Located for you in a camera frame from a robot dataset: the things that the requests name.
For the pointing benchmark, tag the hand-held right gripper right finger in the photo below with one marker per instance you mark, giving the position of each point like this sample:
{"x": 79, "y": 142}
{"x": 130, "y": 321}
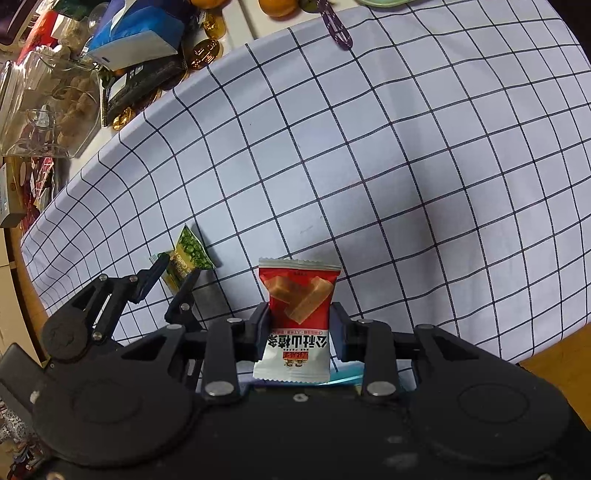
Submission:
{"x": 339, "y": 333}

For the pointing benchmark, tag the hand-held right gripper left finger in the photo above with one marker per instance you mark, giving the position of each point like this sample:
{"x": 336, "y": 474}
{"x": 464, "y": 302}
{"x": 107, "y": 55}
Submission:
{"x": 264, "y": 328}

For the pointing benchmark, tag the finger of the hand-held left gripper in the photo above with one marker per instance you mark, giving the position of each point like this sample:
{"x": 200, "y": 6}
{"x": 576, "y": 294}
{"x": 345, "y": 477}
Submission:
{"x": 156, "y": 271}
{"x": 187, "y": 295}

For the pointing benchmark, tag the green pea snack packet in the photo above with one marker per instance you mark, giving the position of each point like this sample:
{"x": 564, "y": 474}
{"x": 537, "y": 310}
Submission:
{"x": 194, "y": 251}

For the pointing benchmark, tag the red white snack packet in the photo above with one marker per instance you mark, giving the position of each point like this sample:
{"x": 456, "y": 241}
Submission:
{"x": 295, "y": 295}

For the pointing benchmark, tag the pile of colourful snack wrappers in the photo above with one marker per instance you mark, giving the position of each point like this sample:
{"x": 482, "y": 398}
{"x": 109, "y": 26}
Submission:
{"x": 37, "y": 182}

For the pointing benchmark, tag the grey cardboard box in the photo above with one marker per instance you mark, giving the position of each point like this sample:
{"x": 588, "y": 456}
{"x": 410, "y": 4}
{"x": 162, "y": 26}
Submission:
{"x": 9, "y": 198}

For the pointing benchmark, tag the gold foil chocolate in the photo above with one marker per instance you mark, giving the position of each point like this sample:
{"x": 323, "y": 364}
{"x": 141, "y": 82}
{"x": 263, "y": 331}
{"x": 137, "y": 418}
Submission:
{"x": 213, "y": 24}
{"x": 205, "y": 53}
{"x": 123, "y": 119}

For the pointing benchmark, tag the blue checked tablecloth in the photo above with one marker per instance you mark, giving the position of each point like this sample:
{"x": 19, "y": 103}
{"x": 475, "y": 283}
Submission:
{"x": 369, "y": 161}

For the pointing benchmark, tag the black pouch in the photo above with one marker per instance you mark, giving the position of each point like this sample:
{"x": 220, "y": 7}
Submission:
{"x": 143, "y": 83}

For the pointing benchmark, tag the large glass jar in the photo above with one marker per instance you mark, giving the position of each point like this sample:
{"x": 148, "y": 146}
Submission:
{"x": 51, "y": 106}

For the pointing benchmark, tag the blue white tissue box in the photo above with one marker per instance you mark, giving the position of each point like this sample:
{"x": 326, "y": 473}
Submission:
{"x": 134, "y": 32}

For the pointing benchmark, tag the single tangerine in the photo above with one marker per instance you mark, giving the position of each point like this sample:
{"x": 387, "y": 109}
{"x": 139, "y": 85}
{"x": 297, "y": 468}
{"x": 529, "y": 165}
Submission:
{"x": 210, "y": 2}

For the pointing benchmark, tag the pile of tangerines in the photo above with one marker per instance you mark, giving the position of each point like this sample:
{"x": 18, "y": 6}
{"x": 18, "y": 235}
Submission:
{"x": 277, "y": 7}

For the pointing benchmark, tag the pale green plate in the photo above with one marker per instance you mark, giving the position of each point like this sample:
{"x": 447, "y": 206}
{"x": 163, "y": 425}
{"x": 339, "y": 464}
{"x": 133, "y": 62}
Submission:
{"x": 383, "y": 2}

